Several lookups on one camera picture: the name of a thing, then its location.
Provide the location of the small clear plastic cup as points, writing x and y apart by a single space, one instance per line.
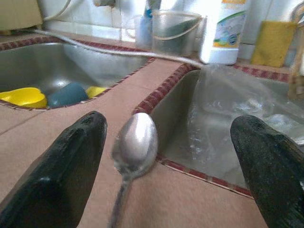
142 35

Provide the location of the beige water ionizer appliance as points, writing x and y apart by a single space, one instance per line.
19 12

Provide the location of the stainless steel sink basin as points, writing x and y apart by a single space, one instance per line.
175 118
47 64

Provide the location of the clear plastic measuring cup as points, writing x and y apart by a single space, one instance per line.
175 35

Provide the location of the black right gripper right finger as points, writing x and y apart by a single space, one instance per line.
273 178

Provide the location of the white detergent bottle yellow cap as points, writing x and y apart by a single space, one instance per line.
223 47

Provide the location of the yellow heart-shaped bowl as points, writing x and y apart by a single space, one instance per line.
23 97

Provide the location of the yellow sponge cloth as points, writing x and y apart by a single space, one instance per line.
273 45

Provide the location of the blue white toothbrush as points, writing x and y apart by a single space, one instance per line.
147 13

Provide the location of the metal spoon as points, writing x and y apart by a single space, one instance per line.
137 140

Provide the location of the clear plastic bag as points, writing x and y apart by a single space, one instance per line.
225 90

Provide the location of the blue plastic cup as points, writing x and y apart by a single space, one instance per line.
66 95

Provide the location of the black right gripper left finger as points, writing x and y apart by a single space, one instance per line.
52 185

